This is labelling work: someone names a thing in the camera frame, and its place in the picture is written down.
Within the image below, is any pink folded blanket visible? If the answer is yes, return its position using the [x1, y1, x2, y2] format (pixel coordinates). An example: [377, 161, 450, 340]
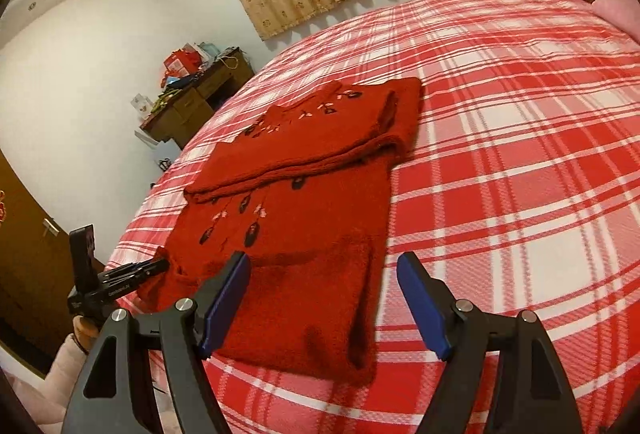
[592, 0, 640, 43]

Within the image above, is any dark brown wooden door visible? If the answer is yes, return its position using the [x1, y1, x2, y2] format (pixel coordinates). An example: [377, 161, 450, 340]
[0, 159, 74, 376]

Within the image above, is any red knitted sweater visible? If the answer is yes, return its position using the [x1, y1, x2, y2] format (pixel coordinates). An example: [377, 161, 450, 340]
[139, 78, 423, 385]

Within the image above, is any red white plaid bedspread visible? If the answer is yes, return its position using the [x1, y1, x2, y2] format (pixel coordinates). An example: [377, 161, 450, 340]
[110, 0, 639, 433]

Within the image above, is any brown wooden desk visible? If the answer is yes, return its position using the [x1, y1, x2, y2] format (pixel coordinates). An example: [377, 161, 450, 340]
[140, 47, 254, 149]

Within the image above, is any person's left hand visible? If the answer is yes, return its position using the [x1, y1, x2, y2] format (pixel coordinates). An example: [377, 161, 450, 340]
[73, 315, 100, 354]

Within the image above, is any red gift bag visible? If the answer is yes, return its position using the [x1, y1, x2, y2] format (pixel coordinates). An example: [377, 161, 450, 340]
[164, 48, 203, 78]

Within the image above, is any white paper bag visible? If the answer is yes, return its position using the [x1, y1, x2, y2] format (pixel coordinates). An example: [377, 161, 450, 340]
[130, 94, 154, 120]

